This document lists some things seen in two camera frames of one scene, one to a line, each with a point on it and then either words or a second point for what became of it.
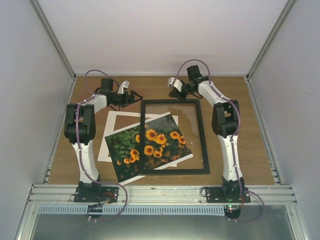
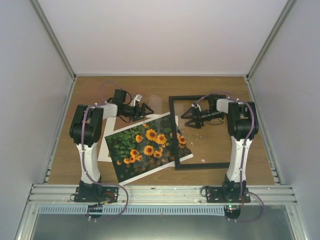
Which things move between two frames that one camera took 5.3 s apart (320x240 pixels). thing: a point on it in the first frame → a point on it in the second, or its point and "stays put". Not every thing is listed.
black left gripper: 128,101 → 138,114
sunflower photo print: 164,144 stays put
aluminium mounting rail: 65,193 stays put
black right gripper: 175,92 → 194,113
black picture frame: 142,172 → 189,166
